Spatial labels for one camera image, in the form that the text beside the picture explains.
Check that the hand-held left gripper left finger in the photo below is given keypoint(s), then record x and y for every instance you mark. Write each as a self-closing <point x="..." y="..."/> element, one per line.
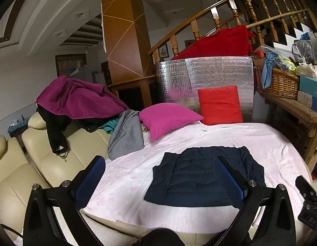
<point x="93" y="174"/>

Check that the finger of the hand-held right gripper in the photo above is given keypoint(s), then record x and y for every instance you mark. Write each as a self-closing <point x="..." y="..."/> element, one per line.
<point x="305" y="188"/>

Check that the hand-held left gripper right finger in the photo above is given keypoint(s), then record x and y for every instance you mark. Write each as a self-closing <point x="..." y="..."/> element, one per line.
<point x="229" y="182"/>

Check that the navy puffer jacket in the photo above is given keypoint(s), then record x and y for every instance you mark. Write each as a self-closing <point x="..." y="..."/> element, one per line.
<point x="189" y="176"/>

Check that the teal cloth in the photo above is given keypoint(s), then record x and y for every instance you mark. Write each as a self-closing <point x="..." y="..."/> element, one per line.
<point x="111" y="126"/>

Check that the grey garment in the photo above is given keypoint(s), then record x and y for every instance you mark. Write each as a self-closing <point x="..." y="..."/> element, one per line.
<point x="127" y="135"/>

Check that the pale pink blanket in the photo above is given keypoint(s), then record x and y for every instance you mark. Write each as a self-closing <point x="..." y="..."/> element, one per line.
<point x="263" y="141"/>

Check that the black garment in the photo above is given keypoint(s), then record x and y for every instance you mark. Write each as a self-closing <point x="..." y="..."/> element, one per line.
<point x="56" y="128"/>

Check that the red pillow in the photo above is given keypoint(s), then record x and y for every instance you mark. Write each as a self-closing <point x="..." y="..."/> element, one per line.
<point x="220" y="105"/>

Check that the wooden side table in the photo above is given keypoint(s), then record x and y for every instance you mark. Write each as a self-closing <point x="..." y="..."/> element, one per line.
<point x="302" y="110"/>

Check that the cream leather sofa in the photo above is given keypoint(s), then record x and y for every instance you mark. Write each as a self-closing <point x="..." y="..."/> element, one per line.
<point x="15" y="184"/>

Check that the magenta fleece garment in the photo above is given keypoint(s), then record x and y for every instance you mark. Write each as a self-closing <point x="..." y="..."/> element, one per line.
<point x="71" y="97"/>

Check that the person's dark clothing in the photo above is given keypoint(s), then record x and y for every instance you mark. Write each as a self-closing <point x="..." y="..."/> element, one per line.
<point x="161" y="237"/>

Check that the magenta pillow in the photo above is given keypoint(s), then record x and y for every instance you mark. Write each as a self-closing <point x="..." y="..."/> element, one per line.
<point x="168" y="117"/>

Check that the blue plastic tray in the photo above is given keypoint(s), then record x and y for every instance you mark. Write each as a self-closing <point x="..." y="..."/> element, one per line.
<point x="18" y="126"/>

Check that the white patterned box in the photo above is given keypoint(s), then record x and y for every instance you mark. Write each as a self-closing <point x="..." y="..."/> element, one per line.
<point x="305" y="98"/>

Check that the teal cardboard box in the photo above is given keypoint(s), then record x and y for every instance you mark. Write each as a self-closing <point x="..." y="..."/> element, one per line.
<point x="311" y="84"/>

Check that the wicker basket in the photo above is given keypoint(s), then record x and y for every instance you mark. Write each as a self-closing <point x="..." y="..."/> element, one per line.
<point x="281" y="83"/>

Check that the silver foil insulation board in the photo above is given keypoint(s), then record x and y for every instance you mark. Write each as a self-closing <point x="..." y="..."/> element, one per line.
<point x="215" y="71"/>

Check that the cream plastic bag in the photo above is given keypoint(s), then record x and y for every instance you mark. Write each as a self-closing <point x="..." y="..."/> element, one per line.
<point x="309" y="70"/>

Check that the light blue cloth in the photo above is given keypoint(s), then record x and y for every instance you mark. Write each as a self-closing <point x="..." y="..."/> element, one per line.
<point x="267" y="69"/>

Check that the yellow green goggles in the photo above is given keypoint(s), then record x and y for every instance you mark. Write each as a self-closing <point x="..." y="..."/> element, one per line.
<point x="288" y="65"/>

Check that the grey plastic bag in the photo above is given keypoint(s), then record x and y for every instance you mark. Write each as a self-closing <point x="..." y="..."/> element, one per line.
<point x="302" y="50"/>

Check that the red cloth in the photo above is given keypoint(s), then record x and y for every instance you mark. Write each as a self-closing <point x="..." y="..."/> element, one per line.
<point x="220" y="43"/>

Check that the framed picture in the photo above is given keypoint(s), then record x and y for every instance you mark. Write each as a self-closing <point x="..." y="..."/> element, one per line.
<point x="163" y="51"/>

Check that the wooden stair railing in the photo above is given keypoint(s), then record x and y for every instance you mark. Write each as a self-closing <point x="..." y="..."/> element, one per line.
<point x="175" y="46"/>

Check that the orange wooden column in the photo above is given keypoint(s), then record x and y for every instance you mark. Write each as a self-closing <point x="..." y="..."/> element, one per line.
<point x="122" y="30"/>

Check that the black white staircase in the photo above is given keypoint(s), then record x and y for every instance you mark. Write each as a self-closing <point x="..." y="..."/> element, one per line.
<point x="286" y="34"/>

